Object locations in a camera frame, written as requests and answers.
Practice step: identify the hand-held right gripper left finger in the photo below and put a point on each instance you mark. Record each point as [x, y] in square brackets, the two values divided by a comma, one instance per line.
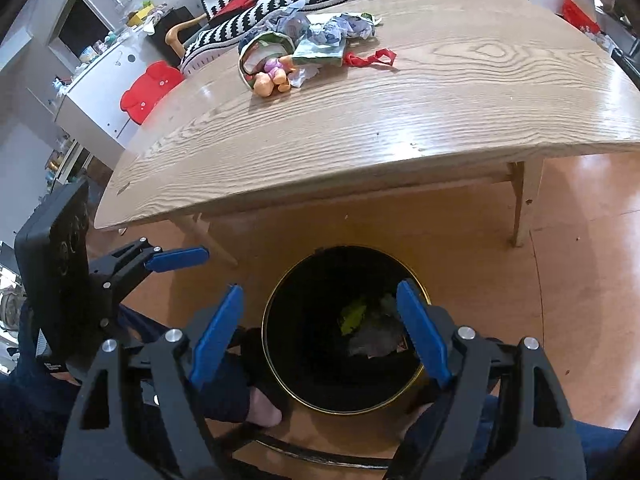
[220, 332]

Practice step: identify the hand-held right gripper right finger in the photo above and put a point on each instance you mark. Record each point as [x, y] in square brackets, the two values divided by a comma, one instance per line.
[422, 335]

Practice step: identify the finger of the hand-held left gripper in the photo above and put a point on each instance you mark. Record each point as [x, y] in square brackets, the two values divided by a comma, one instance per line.
[180, 258]

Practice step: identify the black bin with gold rim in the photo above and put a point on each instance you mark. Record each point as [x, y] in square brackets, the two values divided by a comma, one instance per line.
[320, 310]

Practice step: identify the grey crumpled paper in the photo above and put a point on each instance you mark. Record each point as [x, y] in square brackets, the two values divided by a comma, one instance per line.
[380, 340]

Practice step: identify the person's left foot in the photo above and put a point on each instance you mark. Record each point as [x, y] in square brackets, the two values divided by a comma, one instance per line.
[235, 375]

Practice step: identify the green scrap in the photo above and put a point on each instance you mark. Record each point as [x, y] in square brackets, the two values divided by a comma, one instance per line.
[353, 317]

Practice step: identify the red plastic stool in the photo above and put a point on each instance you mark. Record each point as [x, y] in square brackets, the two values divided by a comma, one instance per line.
[150, 90]

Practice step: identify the white cabinet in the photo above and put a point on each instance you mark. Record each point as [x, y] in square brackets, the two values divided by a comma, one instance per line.
[100, 90]

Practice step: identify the orange toy doll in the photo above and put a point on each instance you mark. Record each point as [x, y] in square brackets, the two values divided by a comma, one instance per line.
[270, 80]

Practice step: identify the white tissue piece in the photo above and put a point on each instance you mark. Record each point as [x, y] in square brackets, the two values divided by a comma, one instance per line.
[304, 76]

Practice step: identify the wooden table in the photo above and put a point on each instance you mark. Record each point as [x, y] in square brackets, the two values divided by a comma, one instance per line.
[400, 110]

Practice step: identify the green foil packet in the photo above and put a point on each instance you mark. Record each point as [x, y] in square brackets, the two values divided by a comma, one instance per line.
[317, 50]

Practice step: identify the dark screen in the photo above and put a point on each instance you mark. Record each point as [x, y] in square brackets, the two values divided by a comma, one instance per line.
[82, 27]

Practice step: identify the pale crumpled paper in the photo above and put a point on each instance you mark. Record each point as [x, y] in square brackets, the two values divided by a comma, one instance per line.
[287, 22]

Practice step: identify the red cloth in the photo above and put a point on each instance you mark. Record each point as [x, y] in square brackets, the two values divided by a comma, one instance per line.
[240, 2]

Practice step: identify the red ribbon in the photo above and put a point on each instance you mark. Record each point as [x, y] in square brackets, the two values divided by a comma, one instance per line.
[360, 60]

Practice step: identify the blue white crumpled paper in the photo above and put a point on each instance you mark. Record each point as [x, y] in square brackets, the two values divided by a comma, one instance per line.
[330, 30]

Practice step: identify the flat green-edged packet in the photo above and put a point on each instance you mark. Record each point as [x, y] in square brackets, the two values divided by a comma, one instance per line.
[362, 18]

